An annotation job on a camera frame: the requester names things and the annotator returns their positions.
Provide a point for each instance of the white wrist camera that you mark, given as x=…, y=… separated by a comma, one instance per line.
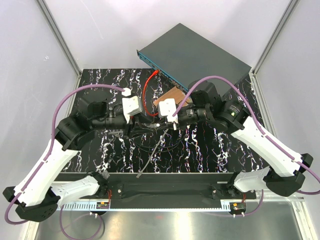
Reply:
x=166, y=109
x=131, y=104

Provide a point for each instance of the white slotted cable duct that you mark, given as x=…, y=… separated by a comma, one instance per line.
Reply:
x=139, y=206

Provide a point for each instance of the dark teal network switch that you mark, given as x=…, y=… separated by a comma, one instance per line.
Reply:
x=182, y=56

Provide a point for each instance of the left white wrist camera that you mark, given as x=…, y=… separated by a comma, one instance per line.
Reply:
x=131, y=104

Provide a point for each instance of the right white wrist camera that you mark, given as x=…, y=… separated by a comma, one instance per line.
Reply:
x=166, y=109

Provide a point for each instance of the black marble pattern mat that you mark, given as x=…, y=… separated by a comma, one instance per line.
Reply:
x=198, y=148

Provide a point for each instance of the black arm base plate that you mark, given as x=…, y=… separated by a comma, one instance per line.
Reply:
x=215, y=186

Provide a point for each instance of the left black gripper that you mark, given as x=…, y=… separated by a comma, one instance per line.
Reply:
x=136, y=129

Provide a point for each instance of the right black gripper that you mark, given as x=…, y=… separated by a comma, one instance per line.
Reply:
x=180, y=124

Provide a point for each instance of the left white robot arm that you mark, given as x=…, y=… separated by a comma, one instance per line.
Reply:
x=35, y=197

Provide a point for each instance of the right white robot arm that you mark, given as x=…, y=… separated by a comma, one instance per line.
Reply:
x=284, y=175

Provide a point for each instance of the brown wooden board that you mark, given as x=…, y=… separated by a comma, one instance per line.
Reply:
x=174, y=93

